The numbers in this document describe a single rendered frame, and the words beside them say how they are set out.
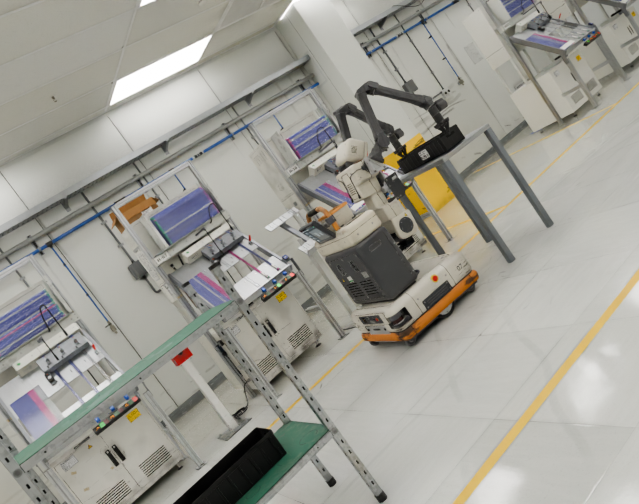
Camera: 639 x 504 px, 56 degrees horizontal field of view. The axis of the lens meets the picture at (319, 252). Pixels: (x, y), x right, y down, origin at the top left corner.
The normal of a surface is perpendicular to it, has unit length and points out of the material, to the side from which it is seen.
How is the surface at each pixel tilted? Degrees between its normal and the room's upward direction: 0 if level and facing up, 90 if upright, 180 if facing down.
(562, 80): 90
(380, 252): 90
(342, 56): 90
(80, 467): 90
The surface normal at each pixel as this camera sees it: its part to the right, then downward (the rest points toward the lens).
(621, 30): 0.44, -0.20
